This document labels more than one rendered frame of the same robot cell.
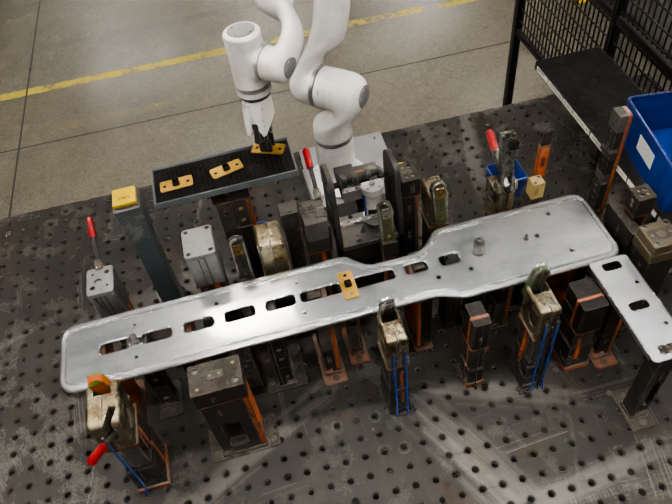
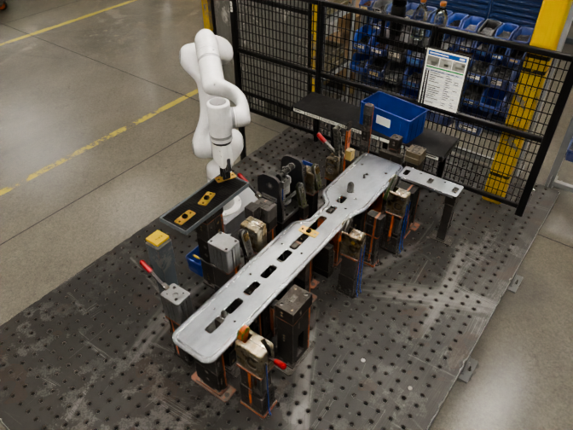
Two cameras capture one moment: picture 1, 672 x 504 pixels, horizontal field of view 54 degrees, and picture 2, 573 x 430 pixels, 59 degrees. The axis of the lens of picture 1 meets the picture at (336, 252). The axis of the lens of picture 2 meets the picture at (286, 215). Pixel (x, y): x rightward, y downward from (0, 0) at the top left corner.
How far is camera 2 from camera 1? 1.18 m
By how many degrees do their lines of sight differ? 34
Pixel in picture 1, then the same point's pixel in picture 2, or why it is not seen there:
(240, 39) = (223, 105)
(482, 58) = (188, 142)
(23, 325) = (73, 393)
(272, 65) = (244, 115)
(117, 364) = (227, 331)
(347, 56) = (96, 170)
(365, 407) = (338, 303)
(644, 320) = (437, 184)
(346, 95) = (236, 141)
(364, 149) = not seen: hidden behind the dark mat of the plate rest
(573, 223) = (375, 163)
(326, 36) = not seen: hidden behind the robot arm
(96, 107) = not seen: outside the picture
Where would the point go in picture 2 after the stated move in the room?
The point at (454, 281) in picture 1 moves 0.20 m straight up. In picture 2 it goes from (354, 206) to (357, 169)
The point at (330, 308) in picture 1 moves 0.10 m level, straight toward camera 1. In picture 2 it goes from (311, 245) to (332, 256)
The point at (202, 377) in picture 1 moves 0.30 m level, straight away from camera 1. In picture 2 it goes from (288, 304) to (210, 281)
